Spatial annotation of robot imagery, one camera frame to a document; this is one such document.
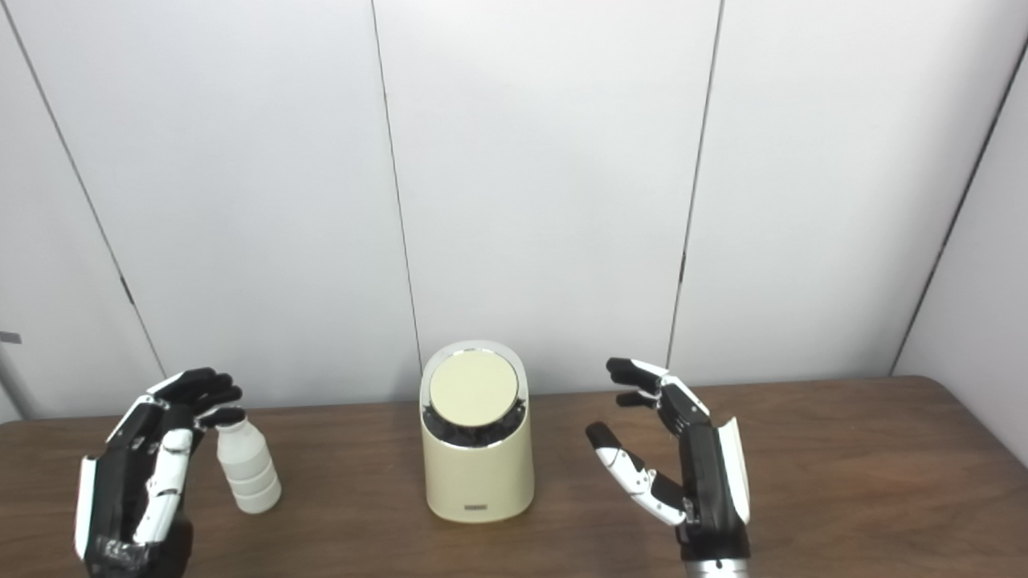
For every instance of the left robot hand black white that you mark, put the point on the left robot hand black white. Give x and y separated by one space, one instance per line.
120 482

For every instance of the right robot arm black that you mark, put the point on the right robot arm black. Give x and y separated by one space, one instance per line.
715 570

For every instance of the cream round bin lid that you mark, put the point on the cream round bin lid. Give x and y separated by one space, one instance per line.
474 387

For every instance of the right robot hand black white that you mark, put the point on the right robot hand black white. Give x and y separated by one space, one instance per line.
711 490

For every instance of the cream-colored bin body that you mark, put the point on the cream-colored bin body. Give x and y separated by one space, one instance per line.
478 478

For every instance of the small white plastic bottle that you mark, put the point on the small white plastic bottle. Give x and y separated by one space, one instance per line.
250 474

